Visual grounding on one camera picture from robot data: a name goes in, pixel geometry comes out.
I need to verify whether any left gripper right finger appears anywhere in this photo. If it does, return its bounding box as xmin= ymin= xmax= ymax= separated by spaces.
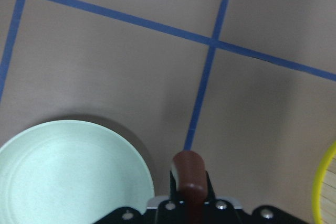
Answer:
xmin=204 ymin=172 xmax=216 ymax=202

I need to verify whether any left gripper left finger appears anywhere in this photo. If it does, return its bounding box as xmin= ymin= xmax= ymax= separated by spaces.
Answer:
xmin=170 ymin=173 xmax=184 ymax=203

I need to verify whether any brown steamed bun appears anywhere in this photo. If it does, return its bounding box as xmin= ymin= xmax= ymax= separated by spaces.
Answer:
xmin=171 ymin=150 xmax=208 ymax=223

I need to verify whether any light green plate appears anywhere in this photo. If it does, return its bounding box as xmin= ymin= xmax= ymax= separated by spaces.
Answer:
xmin=1 ymin=120 xmax=154 ymax=223

